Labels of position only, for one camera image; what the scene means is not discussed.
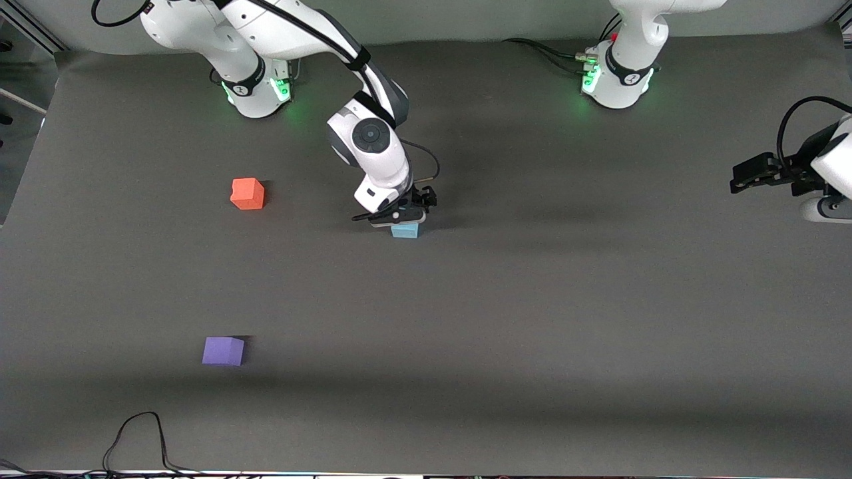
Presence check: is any black looped cable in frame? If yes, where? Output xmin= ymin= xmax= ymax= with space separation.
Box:
xmin=102 ymin=411 xmax=207 ymax=476

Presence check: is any purple foam block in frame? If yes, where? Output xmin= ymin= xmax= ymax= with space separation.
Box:
xmin=202 ymin=337 xmax=246 ymax=367

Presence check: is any orange foam block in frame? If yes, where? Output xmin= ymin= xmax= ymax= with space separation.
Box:
xmin=230 ymin=178 xmax=266 ymax=211

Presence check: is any black cable bundle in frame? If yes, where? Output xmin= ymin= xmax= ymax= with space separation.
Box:
xmin=0 ymin=458 xmax=107 ymax=478

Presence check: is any dark grey table mat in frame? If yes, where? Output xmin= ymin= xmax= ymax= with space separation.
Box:
xmin=0 ymin=25 xmax=852 ymax=476

